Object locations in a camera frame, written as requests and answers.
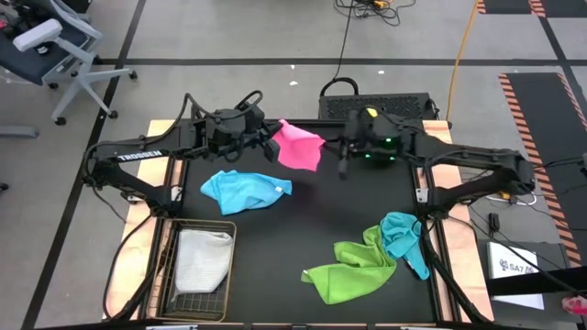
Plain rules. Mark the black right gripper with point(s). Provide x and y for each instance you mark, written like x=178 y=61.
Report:
x=380 y=137

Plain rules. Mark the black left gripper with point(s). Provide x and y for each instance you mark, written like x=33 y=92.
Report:
x=229 y=133

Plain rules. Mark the pink microfiber towel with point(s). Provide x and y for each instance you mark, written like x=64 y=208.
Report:
x=298 y=146

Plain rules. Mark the green microfiber towel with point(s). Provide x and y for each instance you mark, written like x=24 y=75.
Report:
x=353 y=275

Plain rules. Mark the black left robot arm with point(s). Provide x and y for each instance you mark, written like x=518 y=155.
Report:
x=137 y=156

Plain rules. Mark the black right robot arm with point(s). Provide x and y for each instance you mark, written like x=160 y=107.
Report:
x=472 y=158

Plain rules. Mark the blue microfiber towel white tag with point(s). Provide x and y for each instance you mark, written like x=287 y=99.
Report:
x=243 y=192

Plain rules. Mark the turquoise microfiber towel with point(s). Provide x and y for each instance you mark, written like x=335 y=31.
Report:
x=399 y=234

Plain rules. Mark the black perforated computer case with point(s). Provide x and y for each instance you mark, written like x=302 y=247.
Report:
x=335 y=107

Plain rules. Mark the light wooden table side board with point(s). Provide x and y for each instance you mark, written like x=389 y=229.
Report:
x=130 y=266
x=463 y=256

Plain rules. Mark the small black power brick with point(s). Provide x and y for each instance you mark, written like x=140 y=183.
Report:
x=494 y=222

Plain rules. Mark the large black orange-striped floor mat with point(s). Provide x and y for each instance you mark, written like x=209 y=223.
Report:
x=546 y=128

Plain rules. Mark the white paper sign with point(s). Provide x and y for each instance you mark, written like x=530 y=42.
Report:
x=509 y=284

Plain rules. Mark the small black orange-striped floor mat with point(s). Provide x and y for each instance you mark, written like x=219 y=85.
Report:
x=504 y=5

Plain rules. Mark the grey desk foot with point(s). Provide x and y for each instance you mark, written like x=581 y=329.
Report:
x=18 y=131

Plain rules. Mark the white grey office chair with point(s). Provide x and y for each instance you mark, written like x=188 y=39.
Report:
x=34 y=34

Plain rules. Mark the pink speckled object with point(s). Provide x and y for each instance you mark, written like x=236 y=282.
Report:
x=575 y=306

